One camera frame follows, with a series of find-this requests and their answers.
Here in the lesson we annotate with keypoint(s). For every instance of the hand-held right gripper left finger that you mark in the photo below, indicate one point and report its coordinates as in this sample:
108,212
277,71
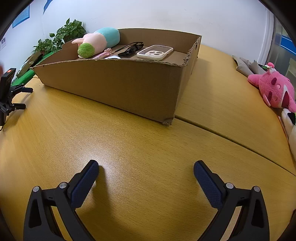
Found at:
84,183

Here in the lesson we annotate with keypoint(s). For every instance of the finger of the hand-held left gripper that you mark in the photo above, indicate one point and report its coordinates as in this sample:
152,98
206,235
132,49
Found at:
25,89
19,106

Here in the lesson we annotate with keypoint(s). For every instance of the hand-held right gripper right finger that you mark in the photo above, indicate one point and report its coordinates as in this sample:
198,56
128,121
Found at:
208,185

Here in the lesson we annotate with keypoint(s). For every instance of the teal pink plush doll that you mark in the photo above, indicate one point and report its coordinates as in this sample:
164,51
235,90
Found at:
101,38

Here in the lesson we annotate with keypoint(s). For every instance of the white earbuds case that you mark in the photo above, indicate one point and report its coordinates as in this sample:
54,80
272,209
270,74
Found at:
112,57

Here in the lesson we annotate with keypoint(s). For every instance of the brown cardboard box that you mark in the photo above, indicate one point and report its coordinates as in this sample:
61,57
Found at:
120,85

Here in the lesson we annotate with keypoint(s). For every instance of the black sunglasses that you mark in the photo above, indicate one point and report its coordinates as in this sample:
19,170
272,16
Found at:
131,49

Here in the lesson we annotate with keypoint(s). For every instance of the beige phone case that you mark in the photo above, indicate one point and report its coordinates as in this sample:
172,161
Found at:
153,52

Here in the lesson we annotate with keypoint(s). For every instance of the flat brown cardboard piece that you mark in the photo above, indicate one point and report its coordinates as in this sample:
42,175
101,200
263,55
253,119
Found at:
29,63

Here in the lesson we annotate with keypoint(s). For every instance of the small green potted plant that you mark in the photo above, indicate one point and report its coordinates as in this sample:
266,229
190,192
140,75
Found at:
42,46

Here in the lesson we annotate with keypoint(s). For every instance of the large green potted plant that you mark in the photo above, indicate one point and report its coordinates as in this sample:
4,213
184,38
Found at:
69,30

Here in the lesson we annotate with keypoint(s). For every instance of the white black plush toy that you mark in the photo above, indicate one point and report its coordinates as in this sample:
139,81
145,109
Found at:
290,122

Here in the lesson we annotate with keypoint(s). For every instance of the pink plush toy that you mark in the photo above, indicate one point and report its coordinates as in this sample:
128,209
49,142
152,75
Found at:
275,89

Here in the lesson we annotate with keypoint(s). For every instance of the grey cloth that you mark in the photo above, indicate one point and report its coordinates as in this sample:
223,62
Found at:
246,66

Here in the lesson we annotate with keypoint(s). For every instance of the blue wall poster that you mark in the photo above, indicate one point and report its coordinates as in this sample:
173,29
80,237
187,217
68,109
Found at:
21,17

